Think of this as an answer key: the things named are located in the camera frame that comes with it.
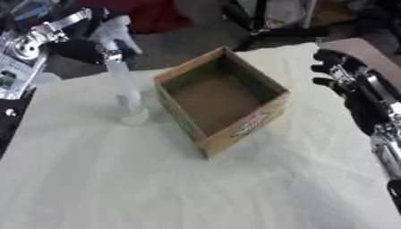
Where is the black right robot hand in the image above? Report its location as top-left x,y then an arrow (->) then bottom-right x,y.
308,48 -> 395,136

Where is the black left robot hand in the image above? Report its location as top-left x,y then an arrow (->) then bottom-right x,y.
32,7 -> 141,65

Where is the white spray bottle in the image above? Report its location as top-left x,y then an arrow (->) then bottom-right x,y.
88,15 -> 152,127

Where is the tan cardboard box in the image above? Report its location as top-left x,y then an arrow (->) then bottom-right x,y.
151,46 -> 292,159

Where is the red bag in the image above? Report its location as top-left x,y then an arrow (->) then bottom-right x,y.
76,0 -> 196,34

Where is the black tripod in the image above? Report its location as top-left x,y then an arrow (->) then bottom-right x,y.
220,0 -> 332,52

